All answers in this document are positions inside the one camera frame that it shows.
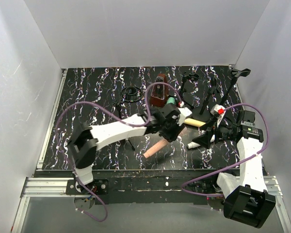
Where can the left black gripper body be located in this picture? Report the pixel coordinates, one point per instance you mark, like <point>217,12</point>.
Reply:
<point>172,132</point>

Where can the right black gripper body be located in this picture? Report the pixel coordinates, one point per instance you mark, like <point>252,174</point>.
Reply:
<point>212,134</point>

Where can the pink microphone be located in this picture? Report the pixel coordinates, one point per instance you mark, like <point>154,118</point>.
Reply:
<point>157,147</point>

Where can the yellow microphone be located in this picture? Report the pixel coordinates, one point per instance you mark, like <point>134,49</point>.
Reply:
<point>193,122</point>

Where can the black round-base mic stand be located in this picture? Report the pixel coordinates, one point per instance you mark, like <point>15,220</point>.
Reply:
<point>201,113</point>

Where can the black tripod shock-mount stand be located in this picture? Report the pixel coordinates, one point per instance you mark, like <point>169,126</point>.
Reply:
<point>129,94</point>

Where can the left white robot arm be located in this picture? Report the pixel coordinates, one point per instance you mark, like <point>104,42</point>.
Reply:
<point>86,140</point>

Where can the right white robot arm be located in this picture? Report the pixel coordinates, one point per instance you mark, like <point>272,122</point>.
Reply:
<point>247,199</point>

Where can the small black tripod clip stand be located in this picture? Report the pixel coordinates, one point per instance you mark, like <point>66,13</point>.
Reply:
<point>192,78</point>

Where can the tall black clip stand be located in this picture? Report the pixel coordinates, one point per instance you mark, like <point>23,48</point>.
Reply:
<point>235,73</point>

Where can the white microphone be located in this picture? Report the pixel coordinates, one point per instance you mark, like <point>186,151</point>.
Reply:
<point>192,145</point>

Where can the teal microphone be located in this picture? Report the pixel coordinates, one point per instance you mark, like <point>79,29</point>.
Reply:
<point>171,100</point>

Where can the brown metronome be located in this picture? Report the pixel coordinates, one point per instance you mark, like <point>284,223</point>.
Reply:
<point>159,95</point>

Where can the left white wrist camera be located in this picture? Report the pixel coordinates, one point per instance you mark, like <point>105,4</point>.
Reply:
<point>185,113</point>

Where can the black front mounting rail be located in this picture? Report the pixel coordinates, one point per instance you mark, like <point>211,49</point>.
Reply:
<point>146,186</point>

